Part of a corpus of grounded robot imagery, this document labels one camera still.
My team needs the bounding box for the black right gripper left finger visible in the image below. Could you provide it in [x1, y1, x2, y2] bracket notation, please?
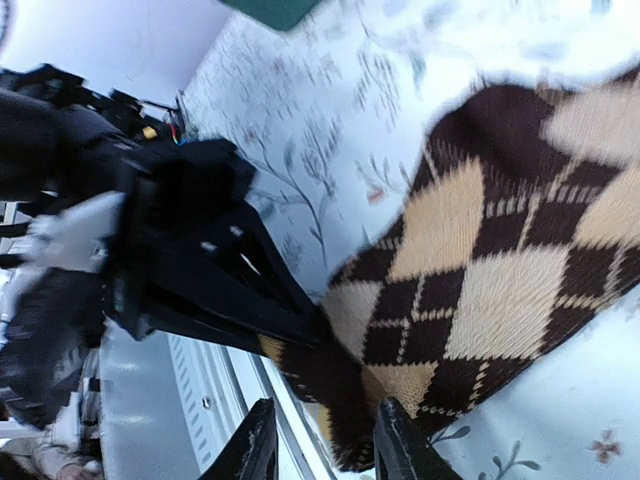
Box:
[200, 398, 278, 480]

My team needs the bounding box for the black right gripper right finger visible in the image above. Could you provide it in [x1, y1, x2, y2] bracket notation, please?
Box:
[373, 398, 461, 480]

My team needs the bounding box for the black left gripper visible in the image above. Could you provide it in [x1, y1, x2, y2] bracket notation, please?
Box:
[107, 139, 330, 355]

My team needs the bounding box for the brown argyle sock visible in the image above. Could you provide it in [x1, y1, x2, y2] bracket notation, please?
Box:
[260, 69, 639, 472]

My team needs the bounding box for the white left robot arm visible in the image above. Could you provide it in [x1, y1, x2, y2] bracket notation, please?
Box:
[1, 64, 329, 429]

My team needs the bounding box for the floral patterned table mat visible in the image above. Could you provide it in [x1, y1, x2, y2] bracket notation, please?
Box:
[184, 1, 639, 479]

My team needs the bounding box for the green compartment organizer box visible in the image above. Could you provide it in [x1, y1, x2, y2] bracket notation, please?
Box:
[221, 0, 321, 32]

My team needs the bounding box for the aluminium front rail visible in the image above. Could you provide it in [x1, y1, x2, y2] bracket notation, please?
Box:
[99, 326, 339, 479]

